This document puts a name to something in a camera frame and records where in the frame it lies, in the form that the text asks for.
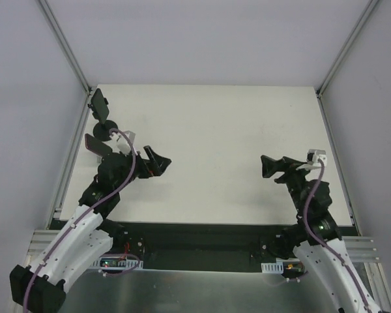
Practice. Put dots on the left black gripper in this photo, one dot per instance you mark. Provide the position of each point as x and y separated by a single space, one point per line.
145 166

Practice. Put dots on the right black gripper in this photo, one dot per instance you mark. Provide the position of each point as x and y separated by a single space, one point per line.
290 170

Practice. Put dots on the aluminium frame post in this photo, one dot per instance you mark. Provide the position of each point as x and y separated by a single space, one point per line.
63 43
368 11

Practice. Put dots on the left aluminium frame post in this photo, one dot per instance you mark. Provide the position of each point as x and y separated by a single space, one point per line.
63 43

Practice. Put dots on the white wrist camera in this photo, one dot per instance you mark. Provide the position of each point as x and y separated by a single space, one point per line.
120 144
316 158

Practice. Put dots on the right aluminium frame post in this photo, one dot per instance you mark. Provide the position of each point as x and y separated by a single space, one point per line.
368 11

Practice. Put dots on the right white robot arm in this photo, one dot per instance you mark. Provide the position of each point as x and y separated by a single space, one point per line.
315 239

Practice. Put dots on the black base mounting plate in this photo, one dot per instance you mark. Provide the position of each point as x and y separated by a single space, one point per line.
205 247

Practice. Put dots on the white cable duct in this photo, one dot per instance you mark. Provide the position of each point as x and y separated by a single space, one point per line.
272 268
116 264

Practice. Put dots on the right white cable duct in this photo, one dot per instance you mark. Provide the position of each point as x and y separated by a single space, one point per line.
272 268

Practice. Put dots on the black smartphone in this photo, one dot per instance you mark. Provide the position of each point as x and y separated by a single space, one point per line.
99 106

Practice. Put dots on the black round-base phone stand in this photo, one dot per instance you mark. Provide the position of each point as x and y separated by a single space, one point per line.
101 130

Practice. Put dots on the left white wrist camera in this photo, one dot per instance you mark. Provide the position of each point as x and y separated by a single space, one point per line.
120 144

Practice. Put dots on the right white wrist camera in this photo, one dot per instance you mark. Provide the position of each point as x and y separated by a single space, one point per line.
316 158

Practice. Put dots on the left white cable duct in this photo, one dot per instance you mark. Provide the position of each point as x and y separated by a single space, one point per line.
116 264

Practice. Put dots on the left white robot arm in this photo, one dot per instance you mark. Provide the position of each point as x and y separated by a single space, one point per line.
42 286

